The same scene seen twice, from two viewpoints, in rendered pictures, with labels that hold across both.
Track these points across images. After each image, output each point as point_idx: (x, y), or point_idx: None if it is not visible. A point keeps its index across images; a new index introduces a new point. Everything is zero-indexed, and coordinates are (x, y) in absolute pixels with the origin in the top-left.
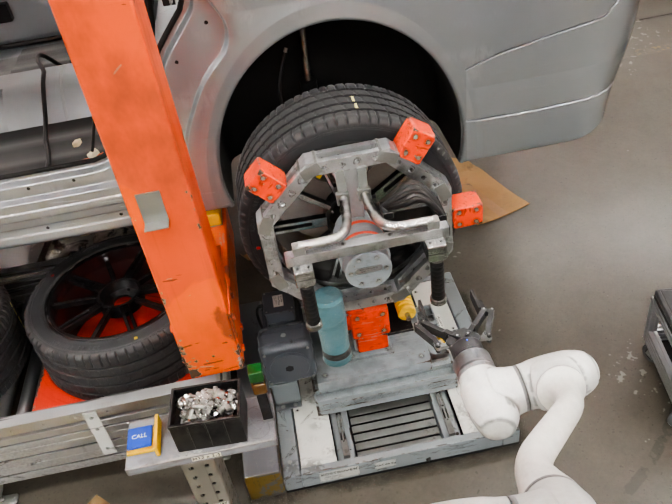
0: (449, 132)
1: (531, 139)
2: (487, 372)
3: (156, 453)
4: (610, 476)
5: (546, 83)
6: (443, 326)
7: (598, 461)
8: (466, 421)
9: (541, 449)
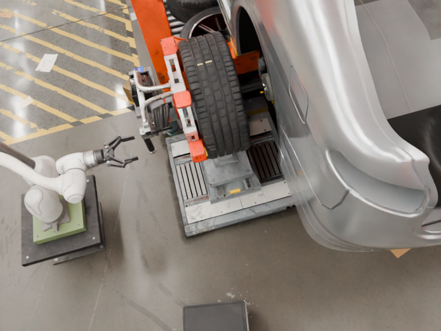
0: None
1: (293, 196)
2: (75, 158)
3: None
4: (167, 278)
5: (298, 185)
6: (256, 198)
7: (176, 273)
8: (191, 209)
9: (1, 159)
